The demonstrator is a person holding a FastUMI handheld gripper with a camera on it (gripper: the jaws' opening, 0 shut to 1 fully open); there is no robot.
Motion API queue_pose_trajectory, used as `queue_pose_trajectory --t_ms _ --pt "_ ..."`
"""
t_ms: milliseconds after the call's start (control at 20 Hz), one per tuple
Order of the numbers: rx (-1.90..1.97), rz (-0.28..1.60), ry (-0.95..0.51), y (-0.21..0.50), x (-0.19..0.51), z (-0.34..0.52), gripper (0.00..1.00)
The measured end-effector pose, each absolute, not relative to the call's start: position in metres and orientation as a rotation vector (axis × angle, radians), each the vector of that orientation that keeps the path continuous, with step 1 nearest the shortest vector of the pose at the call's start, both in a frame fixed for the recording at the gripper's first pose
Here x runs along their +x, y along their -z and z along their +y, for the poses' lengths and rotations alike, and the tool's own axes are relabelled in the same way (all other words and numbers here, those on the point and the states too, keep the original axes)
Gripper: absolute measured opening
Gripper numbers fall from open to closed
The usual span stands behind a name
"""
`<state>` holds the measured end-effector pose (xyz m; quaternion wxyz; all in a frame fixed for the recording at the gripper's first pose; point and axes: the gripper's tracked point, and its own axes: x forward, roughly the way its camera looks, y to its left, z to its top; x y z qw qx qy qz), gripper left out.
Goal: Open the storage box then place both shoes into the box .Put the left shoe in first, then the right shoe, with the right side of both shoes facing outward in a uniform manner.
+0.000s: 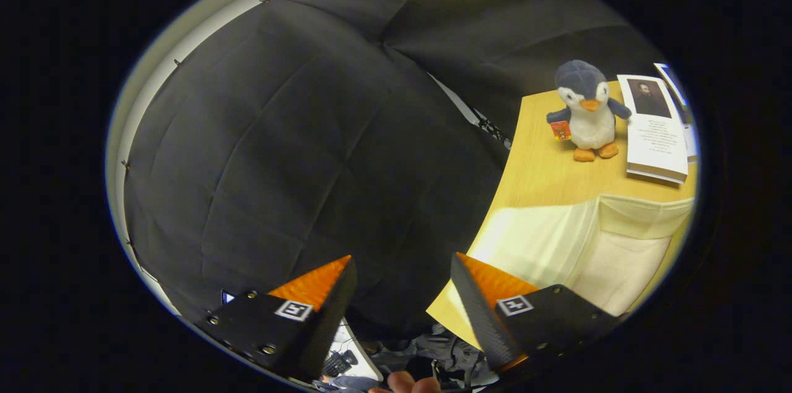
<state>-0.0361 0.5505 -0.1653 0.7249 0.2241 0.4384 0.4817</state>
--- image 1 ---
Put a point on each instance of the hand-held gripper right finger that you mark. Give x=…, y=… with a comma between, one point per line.
x=479, y=319

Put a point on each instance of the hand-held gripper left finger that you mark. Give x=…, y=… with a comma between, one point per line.
x=328, y=319

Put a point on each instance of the beige fabric storage box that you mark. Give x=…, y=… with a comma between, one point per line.
x=557, y=238

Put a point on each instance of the dark grey cloth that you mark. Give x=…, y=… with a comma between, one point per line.
x=455, y=353

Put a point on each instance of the blue lit screen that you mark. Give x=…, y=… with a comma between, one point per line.
x=228, y=297

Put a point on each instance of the black backdrop cloth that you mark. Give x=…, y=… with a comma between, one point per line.
x=297, y=164

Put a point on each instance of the grey penguin plush toy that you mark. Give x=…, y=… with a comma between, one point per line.
x=588, y=127

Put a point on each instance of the white book with portrait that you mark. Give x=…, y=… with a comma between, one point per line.
x=656, y=139

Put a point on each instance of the book with dark blue cover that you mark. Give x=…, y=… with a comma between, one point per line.
x=671, y=86

